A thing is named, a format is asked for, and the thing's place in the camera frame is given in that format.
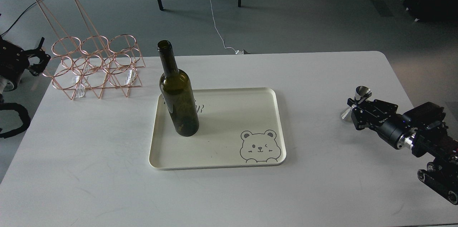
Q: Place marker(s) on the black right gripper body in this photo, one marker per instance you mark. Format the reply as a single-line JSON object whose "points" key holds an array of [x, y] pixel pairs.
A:
{"points": [[380, 116]]}

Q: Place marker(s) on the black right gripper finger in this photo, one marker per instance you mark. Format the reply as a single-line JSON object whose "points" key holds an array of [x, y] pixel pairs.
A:
{"points": [[353, 102]]}

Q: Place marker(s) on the silver metal jigger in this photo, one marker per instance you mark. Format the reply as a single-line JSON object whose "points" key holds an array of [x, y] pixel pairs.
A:
{"points": [[361, 93]]}

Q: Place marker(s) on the dark green wine bottle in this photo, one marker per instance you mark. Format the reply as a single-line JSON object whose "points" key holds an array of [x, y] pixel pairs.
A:
{"points": [[177, 92]]}

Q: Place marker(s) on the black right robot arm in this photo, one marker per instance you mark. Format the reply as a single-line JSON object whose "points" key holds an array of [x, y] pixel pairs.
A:
{"points": [[422, 130]]}

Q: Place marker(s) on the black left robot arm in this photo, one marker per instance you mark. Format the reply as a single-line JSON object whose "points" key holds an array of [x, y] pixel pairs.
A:
{"points": [[14, 60]]}

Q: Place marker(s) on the cream bear serving tray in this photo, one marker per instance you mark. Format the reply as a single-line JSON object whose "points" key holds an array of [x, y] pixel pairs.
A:
{"points": [[239, 127]]}

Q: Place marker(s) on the copper wire wine rack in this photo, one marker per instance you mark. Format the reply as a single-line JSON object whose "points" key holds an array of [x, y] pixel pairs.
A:
{"points": [[95, 63]]}

